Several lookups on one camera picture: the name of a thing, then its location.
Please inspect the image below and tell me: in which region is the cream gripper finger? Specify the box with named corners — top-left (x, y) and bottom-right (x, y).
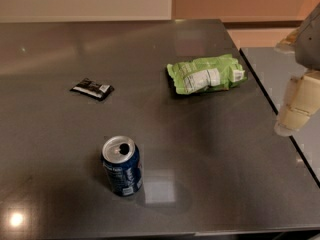
top-left (274, 69), bottom-right (320, 137)
top-left (274, 29), bottom-right (299, 54)

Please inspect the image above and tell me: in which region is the green rice chip bag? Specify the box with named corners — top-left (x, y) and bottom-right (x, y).
top-left (167, 54), bottom-right (247, 95)

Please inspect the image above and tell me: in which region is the blue pepsi can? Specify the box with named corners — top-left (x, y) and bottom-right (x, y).
top-left (101, 136), bottom-right (142, 197)

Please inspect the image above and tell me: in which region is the grey side table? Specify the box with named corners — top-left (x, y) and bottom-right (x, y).
top-left (240, 47), bottom-right (320, 185)

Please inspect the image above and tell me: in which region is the black snack bar wrapper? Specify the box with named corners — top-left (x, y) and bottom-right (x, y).
top-left (70, 78), bottom-right (114, 101)

